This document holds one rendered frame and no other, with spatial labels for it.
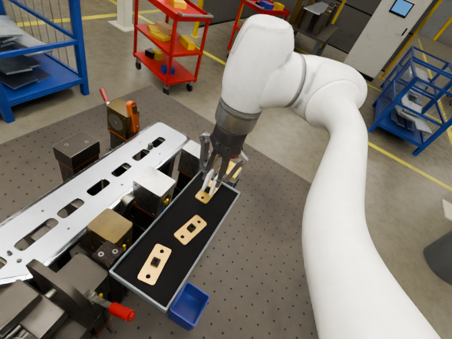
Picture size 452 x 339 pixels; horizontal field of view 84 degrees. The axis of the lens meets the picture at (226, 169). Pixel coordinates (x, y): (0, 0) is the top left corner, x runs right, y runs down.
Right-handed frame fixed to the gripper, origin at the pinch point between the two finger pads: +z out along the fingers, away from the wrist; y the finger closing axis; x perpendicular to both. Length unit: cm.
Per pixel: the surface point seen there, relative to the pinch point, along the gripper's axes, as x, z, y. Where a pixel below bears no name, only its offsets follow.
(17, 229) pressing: 31, 20, 36
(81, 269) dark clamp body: 31.8, 12.0, 13.0
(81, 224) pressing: 21.2, 20.0, 25.6
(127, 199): 12.7, 9.4, 17.2
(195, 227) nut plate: 12.6, 2.8, -3.4
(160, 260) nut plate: 24.0, 2.8, -1.7
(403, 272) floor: -134, 120, -161
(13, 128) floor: -45, 120, 187
